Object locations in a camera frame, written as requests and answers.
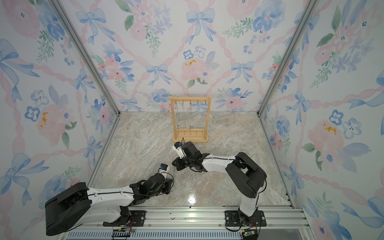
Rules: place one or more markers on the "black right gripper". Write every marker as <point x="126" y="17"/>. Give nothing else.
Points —
<point x="179" y="165"/>

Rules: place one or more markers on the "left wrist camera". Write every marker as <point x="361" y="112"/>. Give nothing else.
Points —
<point x="163" y="168"/>

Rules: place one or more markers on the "green circuit board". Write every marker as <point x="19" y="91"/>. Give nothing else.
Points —
<point x="249" y="235"/>

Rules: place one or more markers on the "aluminium corner profile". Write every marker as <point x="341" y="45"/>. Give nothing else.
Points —
<point x="298" y="33"/>
<point x="69" y="27"/>

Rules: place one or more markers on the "right aluminium corner profile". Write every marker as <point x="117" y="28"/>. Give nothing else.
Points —
<point x="298" y="33"/>

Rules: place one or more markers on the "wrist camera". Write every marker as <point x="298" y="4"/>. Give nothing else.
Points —
<point x="163" y="168"/>
<point x="177" y="147"/>

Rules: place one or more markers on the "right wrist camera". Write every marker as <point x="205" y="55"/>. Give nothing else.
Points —
<point x="177" y="147"/>

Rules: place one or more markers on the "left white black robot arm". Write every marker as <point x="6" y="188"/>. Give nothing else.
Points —
<point x="79" y="204"/>

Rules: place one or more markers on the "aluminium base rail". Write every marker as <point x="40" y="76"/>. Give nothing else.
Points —
<point x="200" y="223"/>

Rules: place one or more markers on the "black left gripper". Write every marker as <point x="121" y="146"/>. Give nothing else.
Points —
<point x="168" y="182"/>

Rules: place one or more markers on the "wooden jewelry display stand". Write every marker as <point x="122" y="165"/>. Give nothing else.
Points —
<point x="183" y="110"/>

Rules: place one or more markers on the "left aluminium corner profile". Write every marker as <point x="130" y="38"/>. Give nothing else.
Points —
<point x="69" y="27"/>

